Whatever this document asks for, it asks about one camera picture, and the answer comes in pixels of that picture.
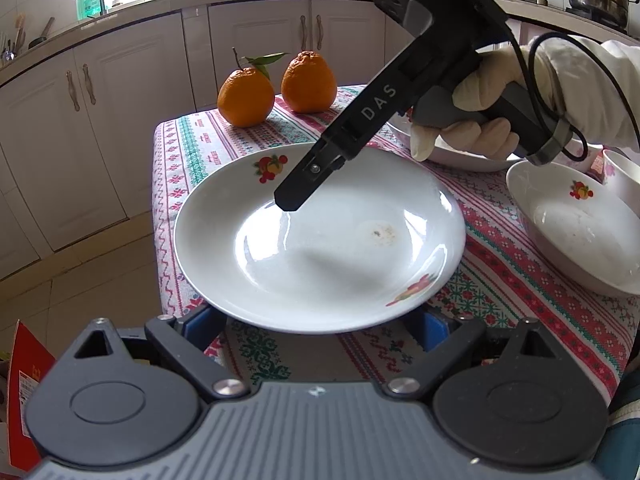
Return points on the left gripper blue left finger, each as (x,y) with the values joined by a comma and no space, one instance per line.
(181,345)

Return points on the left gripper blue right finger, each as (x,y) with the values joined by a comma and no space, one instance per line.
(447,344)

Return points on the white plate fruit print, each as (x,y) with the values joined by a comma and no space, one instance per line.
(587,232)
(378,238)
(443,154)

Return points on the white plate back fruit print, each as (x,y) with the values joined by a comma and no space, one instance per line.
(443,154)

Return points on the white plate front fruit print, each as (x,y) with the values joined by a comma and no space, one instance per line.
(587,232)

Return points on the white bowl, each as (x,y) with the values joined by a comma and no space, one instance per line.
(576,149)
(621,176)

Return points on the right white sleeve forearm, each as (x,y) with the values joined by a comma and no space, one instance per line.
(596,87)

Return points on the patterned tablecloth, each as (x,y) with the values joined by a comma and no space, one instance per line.
(502,277)

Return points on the bumpy orange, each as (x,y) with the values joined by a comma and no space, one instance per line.
(308,85)

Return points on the red cardboard box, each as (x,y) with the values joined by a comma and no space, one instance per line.
(29,362)

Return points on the orange with leaf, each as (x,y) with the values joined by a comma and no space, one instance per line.
(246,97)

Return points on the white cabinet run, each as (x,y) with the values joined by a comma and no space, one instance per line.
(79,111)

